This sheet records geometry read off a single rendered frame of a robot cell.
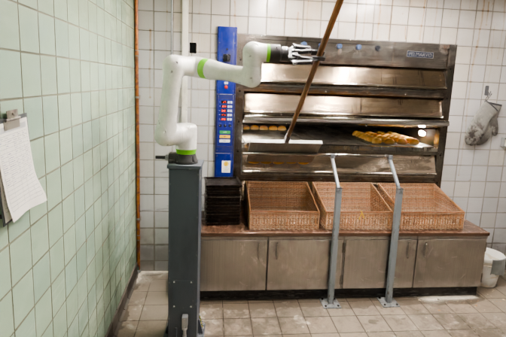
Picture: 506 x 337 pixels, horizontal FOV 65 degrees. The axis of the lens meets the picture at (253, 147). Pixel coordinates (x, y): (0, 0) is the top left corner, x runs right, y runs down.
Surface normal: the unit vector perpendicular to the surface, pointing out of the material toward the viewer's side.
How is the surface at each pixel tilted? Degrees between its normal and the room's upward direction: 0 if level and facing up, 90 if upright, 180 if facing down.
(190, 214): 90
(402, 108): 69
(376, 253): 91
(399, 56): 92
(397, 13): 90
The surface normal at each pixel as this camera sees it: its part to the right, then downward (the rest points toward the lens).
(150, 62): 0.10, 0.17
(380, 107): 0.11, -0.18
